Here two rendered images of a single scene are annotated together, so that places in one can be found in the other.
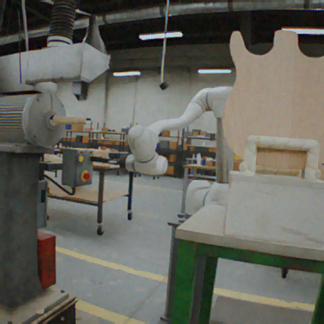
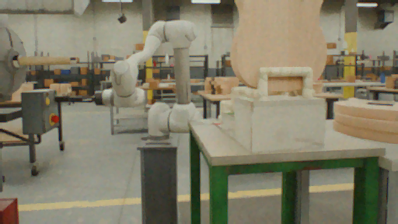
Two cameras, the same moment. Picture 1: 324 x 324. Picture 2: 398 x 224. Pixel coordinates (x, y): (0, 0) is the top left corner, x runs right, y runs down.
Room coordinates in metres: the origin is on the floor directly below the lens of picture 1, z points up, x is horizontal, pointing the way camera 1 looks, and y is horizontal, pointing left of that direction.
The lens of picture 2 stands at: (0.15, 0.35, 1.20)
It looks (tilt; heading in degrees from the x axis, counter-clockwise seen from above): 3 degrees down; 334
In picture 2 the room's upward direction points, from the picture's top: 1 degrees counter-clockwise
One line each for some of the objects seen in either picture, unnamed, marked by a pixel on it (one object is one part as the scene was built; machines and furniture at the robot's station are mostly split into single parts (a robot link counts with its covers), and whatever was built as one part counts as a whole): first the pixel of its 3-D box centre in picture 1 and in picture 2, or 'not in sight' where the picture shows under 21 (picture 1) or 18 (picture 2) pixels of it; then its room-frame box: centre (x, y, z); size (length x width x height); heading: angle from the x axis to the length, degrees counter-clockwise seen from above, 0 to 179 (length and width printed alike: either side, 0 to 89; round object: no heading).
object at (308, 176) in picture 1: (311, 163); (307, 85); (0.68, -0.39, 1.15); 0.03 x 0.03 x 0.09
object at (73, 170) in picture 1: (65, 170); (23, 117); (1.46, 0.56, 0.99); 0.24 x 0.21 x 0.26; 70
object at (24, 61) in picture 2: (71, 120); (46, 61); (1.15, 0.43, 1.25); 0.18 x 0.03 x 0.03; 70
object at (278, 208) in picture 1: (274, 205); (277, 120); (0.75, -0.32, 1.02); 0.27 x 0.15 x 0.17; 74
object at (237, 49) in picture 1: (241, 47); not in sight; (0.78, -0.20, 1.48); 0.07 x 0.04 x 0.09; 73
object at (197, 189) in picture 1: (199, 197); (160, 118); (1.71, -0.23, 0.87); 0.18 x 0.16 x 0.22; 45
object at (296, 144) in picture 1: (282, 143); (285, 71); (0.70, -0.31, 1.20); 0.20 x 0.03 x 0.03; 73
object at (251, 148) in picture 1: (250, 158); (262, 85); (0.73, -0.23, 1.15); 0.03 x 0.03 x 0.09
